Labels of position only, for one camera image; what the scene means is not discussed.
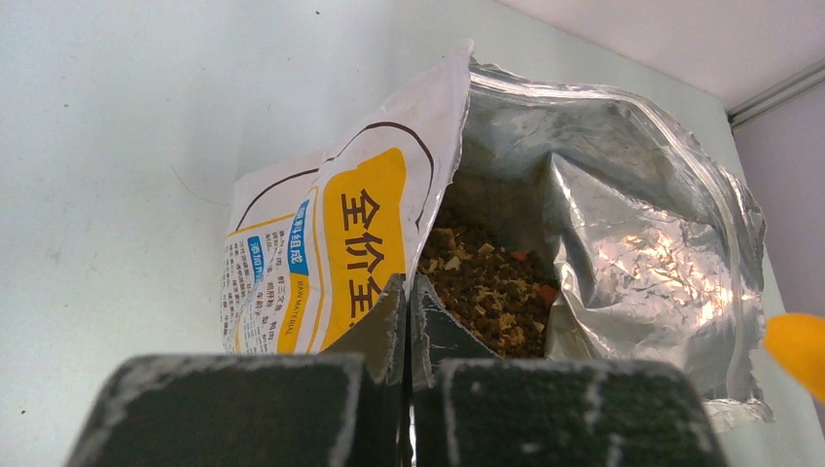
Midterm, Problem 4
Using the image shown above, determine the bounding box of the printed cat food bag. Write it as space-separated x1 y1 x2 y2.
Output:
220 41 773 432

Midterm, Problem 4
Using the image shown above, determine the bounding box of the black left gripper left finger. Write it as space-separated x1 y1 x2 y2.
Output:
67 274 408 466

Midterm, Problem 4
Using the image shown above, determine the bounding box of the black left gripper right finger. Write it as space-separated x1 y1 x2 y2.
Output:
411 275 727 466

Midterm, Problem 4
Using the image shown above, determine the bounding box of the brown kibble in bag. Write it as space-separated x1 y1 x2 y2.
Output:
417 208 558 359

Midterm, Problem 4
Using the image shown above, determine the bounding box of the aluminium corner frame post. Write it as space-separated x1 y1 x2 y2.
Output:
727 59 824 129

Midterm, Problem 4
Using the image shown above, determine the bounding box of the yellow plastic scoop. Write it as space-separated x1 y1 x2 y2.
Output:
764 313 824 403

